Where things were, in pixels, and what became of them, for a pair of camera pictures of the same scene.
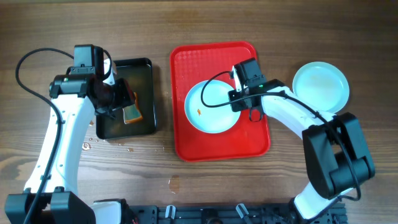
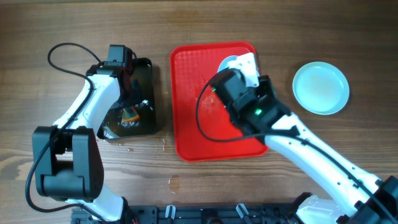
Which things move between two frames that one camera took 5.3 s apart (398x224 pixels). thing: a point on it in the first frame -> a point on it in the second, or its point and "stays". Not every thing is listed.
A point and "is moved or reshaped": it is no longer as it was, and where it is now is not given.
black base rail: x=334 y=214 stays
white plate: x=322 y=86 stays
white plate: x=216 y=92 is moved or reshaped
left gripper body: x=117 y=96 -> x=133 y=96
